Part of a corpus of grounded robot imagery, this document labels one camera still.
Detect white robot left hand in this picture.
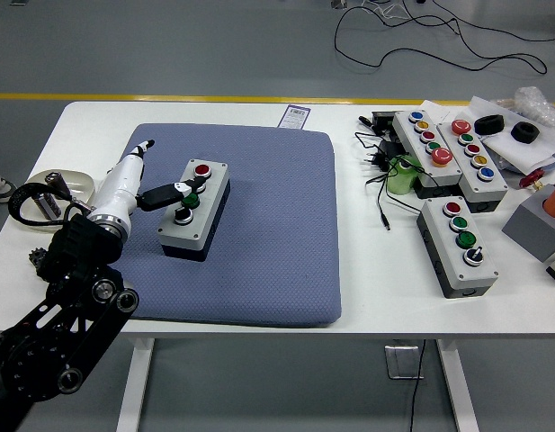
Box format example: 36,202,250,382
86,139,208,226

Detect grey three-control button box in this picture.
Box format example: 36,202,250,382
156,157,231,263

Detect grey five-button control box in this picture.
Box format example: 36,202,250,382
436,119,510,213
391,109,463,200

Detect grey four-control button box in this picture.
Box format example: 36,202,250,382
415,197,501,300

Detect beige shallow dish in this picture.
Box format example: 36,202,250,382
16,168,97,233

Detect dark metal gear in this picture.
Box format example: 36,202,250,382
28,247,47,274

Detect person's shoe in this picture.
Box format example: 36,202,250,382
0,166,17,203

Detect blue-grey textured mat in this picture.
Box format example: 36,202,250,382
108,122,344,329

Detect purple and white label card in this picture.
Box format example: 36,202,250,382
278,104,312,131

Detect white table leg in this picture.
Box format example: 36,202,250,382
435,337,480,432
115,337,156,432

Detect small black electronic device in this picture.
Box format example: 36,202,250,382
358,111,398,136

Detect green tape roll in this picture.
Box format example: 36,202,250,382
387,154,421,196

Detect white paper sheet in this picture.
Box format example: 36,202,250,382
418,99,474,125

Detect metal floor socket plate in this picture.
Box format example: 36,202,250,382
384,344,425,381

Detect white foam sheet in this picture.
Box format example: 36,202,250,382
468,94,555,175

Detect red knob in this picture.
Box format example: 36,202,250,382
518,168,546,190

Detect grey block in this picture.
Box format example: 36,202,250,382
501,184,555,262

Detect clear bubble wrap bag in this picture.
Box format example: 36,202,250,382
499,85,555,130

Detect black floor cable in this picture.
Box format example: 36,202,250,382
334,0,555,74

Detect black power adapter with cord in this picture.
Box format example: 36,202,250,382
354,130,425,233

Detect white floor cable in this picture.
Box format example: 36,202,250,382
360,0,411,23

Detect black foam ring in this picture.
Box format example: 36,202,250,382
510,121,540,144
473,114,506,136

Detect black hanging cable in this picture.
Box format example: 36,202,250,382
407,337,427,432

